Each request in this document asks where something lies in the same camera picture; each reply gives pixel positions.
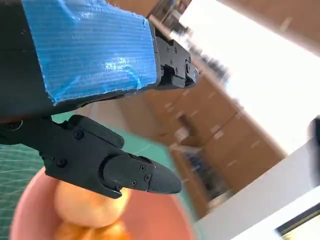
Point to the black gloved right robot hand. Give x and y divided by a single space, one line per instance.
315 127

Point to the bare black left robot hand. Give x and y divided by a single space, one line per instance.
87 50

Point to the round toy bread bun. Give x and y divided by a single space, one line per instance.
87 210

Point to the pink bowl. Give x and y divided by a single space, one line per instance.
160 220

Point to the rectangular striped toy bread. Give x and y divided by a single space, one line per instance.
95 233

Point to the white board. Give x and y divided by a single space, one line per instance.
250 195

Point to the green cutting mat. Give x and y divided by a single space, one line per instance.
15 170

